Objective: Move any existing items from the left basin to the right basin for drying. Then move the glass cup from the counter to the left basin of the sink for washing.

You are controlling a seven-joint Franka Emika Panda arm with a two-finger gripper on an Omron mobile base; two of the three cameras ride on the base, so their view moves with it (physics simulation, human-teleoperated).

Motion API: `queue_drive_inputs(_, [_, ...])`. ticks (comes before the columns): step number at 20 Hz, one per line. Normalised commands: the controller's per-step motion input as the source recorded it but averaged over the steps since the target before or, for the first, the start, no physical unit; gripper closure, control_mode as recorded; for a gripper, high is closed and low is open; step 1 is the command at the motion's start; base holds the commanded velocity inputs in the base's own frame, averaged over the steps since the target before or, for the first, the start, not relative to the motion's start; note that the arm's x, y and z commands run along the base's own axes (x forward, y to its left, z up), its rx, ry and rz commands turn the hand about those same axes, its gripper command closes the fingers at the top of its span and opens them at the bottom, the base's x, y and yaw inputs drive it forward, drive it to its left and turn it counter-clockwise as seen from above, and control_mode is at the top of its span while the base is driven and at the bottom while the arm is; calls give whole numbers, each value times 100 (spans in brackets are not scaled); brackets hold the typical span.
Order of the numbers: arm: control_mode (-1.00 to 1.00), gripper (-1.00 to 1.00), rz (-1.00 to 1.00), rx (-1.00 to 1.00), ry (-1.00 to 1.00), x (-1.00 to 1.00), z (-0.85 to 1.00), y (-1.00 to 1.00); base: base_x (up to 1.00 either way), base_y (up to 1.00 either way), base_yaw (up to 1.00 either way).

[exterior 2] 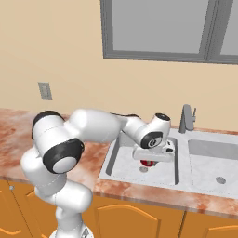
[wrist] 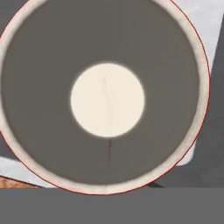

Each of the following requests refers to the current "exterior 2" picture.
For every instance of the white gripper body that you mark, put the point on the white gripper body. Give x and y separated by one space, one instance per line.
152 154

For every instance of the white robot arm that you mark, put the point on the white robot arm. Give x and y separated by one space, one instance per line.
89 125

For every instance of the grey sink tap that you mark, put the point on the grey sink tap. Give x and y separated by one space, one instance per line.
186 119

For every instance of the grey double basin sink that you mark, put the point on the grey double basin sink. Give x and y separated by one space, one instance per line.
204 167

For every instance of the red round item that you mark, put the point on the red round item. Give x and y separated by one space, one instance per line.
144 163

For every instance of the grey framed window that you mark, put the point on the grey framed window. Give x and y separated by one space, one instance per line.
161 28

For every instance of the small grey cupboard knob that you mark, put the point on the small grey cupboard knob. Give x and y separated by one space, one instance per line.
11 187

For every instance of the grey wall outlet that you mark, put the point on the grey wall outlet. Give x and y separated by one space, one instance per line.
45 91

